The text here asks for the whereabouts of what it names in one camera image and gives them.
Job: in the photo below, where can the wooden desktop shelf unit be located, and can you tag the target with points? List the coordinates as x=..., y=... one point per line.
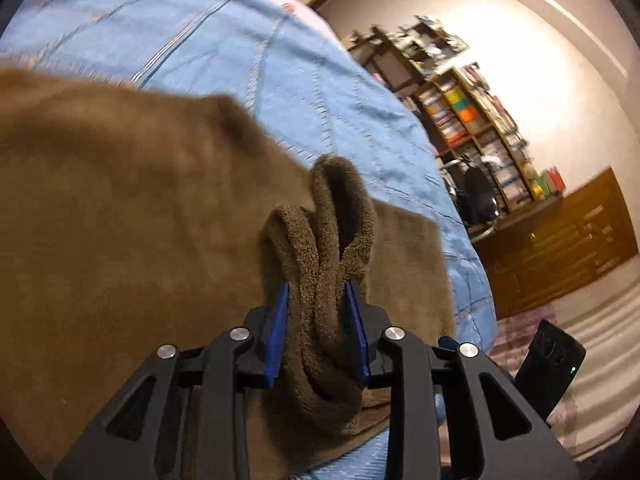
x=415, y=45

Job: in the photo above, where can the brown wooden cabinet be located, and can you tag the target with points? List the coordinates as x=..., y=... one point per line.
x=560, y=245

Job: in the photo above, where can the black chair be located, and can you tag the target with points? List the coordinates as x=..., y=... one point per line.
x=475, y=195

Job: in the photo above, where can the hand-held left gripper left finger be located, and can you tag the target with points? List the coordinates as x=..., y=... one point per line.
x=272, y=342

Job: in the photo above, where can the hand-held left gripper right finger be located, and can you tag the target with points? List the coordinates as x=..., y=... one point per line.
x=357, y=337

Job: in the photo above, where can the wooden bookshelf with books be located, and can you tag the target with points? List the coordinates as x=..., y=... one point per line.
x=475, y=120

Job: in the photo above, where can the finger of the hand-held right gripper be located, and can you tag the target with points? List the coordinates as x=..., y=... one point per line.
x=446, y=344

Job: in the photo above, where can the blue checked quilt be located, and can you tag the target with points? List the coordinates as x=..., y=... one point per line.
x=200, y=40

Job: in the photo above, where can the brown fleece pants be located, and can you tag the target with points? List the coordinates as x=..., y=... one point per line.
x=125, y=210

